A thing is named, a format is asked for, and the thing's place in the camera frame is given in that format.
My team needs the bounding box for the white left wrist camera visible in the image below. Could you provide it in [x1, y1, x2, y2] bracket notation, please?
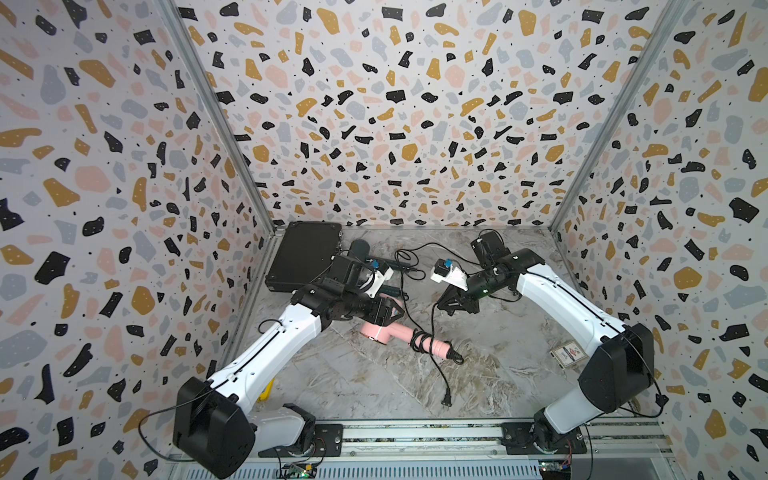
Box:
[362, 260, 394, 298]

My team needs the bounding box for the dark green hair dryer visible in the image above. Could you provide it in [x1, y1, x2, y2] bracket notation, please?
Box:
[348, 239, 417, 272]

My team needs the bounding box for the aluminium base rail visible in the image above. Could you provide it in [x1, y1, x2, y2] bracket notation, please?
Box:
[232, 417, 684, 479]

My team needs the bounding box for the black flat case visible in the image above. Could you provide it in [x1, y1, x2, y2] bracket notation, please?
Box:
[265, 221, 342, 293]

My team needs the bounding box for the black cord of green dryer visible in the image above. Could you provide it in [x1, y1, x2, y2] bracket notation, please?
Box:
[393, 241, 481, 278]

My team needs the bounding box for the pink hair dryer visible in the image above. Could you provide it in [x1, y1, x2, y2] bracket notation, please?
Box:
[360, 322, 464, 365]

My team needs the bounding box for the yellow plastic triangle frame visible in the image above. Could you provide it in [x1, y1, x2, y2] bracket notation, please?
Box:
[258, 379, 274, 402]

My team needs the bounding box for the aluminium corner post left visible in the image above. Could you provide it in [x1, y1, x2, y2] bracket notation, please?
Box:
[155, 0, 276, 236]

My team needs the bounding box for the aluminium corner post right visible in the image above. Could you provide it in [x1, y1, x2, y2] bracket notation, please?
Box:
[549, 0, 686, 235]

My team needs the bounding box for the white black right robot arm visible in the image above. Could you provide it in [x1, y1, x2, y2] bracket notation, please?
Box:
[431, 231, 656, 453]

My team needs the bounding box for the aluminium corner post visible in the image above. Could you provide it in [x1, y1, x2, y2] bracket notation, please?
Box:
[155, 0, 276, 236]
[549, 0, 686, 235]

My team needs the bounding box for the black power cord with plug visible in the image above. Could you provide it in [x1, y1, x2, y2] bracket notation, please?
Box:
[395, 281, 466, 409]

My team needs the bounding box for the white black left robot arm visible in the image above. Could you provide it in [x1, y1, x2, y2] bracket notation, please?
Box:
[173, 255, 403, 479]

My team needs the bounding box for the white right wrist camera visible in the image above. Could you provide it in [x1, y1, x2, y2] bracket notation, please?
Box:
[430, 259, 468, 291]

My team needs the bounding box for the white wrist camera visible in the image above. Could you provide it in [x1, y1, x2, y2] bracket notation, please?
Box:
[430, 259, 468, 291]
[362, 260, 394, 298]

